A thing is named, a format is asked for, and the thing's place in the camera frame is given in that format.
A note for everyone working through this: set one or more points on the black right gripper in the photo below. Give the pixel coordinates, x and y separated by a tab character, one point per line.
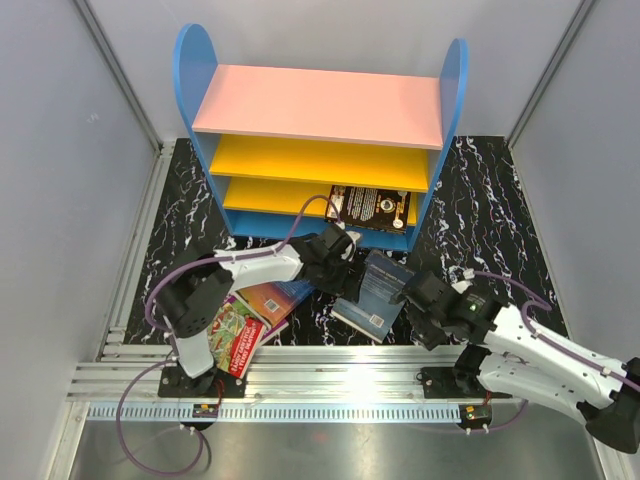
428	335

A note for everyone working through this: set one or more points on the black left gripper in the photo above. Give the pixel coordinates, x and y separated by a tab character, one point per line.
345	288

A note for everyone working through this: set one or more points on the Nineteen Eighty-Four grey-blue book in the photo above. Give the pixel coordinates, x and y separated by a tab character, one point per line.
374	310

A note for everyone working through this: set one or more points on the black Treehouse book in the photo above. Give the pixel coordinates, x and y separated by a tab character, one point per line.
370	208

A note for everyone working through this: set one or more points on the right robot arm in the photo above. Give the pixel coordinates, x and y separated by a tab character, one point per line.
507	352

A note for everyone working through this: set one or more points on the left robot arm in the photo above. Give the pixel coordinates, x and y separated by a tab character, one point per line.
190	295

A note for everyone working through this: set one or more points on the Jane Eyre blue orange book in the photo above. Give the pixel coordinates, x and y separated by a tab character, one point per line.
273	302

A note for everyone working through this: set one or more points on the purple 117-Storey Treehouse book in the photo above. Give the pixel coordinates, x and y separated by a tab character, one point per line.
272	329

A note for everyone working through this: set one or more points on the red Storey Treehouse book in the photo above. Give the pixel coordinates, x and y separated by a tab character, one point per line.
234	336

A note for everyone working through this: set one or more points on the blue pink yellow bookshelf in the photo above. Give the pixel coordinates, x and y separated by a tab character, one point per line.
273	140

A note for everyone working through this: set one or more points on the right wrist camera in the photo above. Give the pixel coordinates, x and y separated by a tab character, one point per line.
459	274

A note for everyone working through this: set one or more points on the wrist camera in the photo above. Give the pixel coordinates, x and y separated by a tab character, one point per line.
459	274
354	236

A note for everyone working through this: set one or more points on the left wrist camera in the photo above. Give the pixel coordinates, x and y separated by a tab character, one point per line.
354	236

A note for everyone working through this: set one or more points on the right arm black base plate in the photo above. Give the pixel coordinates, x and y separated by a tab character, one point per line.
443	383

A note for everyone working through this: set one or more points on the white slotted cable duct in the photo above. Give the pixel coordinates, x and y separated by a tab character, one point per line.
468	416

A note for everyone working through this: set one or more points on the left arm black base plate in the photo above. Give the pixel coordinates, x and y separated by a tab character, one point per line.
175	383

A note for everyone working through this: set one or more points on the aluminium rail base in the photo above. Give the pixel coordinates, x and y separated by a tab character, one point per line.
284	374

